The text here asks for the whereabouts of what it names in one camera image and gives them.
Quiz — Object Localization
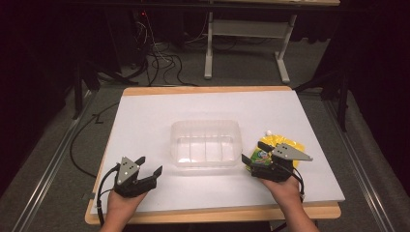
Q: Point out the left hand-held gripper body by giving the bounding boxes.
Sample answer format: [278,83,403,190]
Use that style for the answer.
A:
[113,156,159,198]

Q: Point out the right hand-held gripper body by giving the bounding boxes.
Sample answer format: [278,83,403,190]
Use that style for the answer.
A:
[249,142,314,184]

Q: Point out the yellow snack packet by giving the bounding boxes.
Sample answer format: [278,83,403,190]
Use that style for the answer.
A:
[246,134,306,172]

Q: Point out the clear plastic container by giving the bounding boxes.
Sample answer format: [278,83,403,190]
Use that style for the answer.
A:
[169,119,244,168]

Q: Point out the person's left hand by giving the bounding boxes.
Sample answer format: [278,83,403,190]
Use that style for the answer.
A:
[105,189,148,223]

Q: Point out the person's right hand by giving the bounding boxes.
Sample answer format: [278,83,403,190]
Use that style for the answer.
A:
[259,173,302,211]

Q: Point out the white board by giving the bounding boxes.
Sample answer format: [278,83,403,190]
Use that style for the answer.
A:
[90,90,346,215]

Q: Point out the wooden table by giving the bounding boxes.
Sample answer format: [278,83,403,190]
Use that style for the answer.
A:
[84,84,342,226]

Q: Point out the black stand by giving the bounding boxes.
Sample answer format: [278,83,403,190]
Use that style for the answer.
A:
[293,69,350,132]
[71,59,102,121]

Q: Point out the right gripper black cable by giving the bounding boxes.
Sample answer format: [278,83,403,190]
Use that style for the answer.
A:
[283,163,306,203]

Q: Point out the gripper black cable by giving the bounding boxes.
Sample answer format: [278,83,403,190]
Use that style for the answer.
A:
[283,163,306,203]
[96,163,121,227]

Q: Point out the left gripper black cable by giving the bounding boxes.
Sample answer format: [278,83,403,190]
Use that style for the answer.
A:
[96,163,121,227]

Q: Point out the black floor cable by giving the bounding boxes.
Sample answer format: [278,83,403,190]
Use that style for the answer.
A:
[69,101,121,180]

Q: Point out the metal floor rail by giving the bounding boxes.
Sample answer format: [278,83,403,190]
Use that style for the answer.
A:
[324,100,396,232]
[11,90,98,232]

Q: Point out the bundle of cables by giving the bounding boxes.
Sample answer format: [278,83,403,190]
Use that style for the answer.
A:
[96,9,211,88]

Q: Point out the white metal desk frame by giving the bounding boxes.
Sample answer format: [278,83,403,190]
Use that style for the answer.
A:
[203,0,341,85]

